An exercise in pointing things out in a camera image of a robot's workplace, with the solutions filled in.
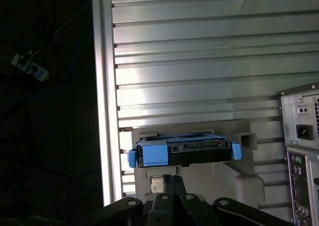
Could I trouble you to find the white power strip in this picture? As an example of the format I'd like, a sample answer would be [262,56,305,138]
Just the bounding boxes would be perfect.
[11,52,49,81]

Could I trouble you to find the silver CPU chip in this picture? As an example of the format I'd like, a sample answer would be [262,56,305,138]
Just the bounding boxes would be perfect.
[149,176,165,194]

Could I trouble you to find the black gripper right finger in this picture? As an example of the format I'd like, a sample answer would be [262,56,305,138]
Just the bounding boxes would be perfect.
[173,175,294,226]

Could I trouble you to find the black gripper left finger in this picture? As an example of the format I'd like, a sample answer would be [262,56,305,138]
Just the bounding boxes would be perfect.
[102,174,175,226]

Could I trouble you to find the black PC case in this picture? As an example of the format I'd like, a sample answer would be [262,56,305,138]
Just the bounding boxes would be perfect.
[277,82,319,226]

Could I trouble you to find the grey parts rack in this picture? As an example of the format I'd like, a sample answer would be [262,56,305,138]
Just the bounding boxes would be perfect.
[131,120,265,209]

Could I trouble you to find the hard disk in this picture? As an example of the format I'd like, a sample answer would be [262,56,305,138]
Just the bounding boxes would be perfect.
[127,133,242,169]

